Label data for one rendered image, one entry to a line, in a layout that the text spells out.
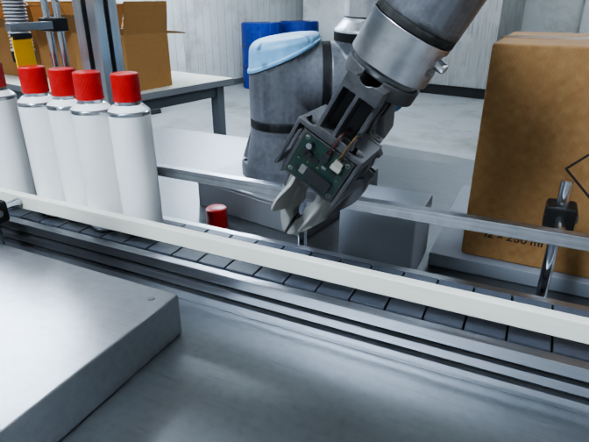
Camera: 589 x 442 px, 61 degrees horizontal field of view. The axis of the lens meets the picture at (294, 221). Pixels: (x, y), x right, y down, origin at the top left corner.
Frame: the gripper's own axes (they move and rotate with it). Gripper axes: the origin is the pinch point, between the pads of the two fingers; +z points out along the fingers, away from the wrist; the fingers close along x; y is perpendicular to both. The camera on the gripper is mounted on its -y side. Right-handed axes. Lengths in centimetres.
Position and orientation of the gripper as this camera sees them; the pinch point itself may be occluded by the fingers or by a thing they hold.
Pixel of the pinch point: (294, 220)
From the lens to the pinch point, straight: 57.4
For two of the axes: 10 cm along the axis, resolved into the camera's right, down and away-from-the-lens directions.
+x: 7.8, 6.1, -1.4
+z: -4.5, 7.0, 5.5
